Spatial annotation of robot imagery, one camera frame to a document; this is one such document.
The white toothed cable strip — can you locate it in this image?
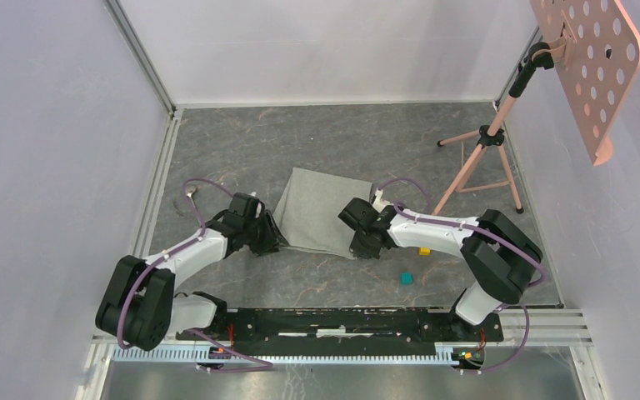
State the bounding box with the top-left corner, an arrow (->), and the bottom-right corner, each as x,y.
112,343 -> 459,367

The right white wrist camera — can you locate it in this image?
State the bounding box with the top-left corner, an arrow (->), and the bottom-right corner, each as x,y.
372,189 -> 388,212

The pink tripod stand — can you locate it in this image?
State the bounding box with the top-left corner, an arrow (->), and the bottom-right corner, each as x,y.
432,42 -> 556,215

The grey cloth napkin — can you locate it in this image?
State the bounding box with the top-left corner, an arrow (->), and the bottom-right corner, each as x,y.
273,167 -> 373,259

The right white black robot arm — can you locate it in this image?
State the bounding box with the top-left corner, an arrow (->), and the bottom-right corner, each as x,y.
338,197 -> 547,340

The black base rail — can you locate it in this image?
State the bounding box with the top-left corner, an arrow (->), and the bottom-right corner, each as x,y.
202,307 -> 504,357

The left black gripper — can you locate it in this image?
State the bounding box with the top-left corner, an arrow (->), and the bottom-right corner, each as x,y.
242,209 -> 289,257

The pink perforated tray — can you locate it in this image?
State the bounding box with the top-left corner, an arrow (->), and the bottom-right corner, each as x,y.
530,0 -> 640,166

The silver spoon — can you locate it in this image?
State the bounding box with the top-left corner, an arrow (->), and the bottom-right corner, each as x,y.
183,184 -> 203,226

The teal cube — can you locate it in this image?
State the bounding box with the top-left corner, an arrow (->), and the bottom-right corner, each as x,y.
400,272 -> 413,286

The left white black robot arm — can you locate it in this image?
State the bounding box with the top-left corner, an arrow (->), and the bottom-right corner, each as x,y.
95,192 -> 288,351

